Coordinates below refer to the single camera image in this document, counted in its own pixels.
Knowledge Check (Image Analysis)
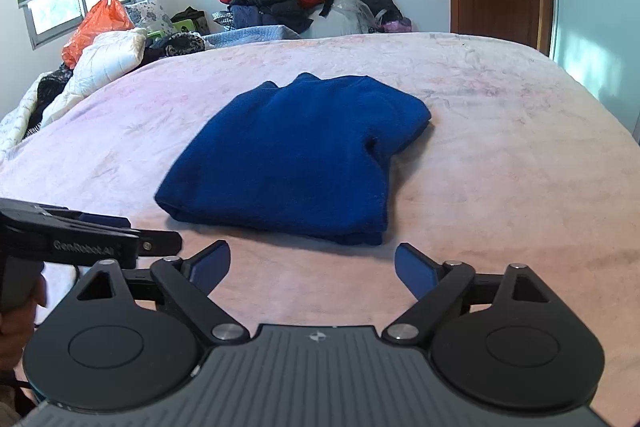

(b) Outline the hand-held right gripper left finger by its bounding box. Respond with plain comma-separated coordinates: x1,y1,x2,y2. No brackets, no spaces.
75,239,251,349

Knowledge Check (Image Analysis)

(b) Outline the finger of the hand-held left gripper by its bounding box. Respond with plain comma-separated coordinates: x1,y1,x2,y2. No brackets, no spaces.
67,207,132,230
137,231,182,256

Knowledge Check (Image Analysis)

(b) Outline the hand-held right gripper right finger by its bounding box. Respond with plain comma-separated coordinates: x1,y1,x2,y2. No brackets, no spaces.
382,243,546,349

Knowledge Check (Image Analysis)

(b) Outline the blue knit sweater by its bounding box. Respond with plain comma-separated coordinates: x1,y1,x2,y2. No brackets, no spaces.
154,74,432,247

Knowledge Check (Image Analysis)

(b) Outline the person's left hand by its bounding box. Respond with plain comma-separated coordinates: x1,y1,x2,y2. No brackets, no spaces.
0,276,48,360

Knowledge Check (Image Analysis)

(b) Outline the black patterned cloth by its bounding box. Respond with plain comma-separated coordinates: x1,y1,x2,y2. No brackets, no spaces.
27,64,76,132

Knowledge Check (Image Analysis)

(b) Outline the white quilted jacket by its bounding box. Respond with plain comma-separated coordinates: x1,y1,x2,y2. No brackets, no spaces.
0,27,148,152

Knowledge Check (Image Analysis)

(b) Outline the leopard print cloth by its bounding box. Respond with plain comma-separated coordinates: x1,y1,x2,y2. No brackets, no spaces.
142,32,206,65

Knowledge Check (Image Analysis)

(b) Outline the orange plastic bag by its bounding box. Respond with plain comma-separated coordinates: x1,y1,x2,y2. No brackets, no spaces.
61,0,136,68

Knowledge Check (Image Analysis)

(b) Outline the grey floral pillow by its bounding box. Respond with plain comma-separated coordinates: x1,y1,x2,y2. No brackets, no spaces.
125,0,176,36

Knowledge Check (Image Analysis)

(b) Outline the green and black bag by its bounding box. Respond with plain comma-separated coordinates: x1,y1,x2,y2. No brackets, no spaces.
171,7,208,35

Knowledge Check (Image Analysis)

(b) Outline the window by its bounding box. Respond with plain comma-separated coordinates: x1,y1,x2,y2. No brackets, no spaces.
25,0,138,50

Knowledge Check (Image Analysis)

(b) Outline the light blue blanket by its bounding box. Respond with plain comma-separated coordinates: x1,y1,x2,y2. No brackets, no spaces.
202,25,301,50

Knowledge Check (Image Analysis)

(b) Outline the navy garment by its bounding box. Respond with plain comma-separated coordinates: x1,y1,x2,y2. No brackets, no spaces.
230,4,271,30

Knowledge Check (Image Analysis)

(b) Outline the clear plastic bag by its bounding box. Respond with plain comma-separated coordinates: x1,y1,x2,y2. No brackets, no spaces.
305,0,378,38

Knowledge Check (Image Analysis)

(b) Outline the black padded jacket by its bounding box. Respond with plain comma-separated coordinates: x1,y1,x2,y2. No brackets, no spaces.
229,0,313,34

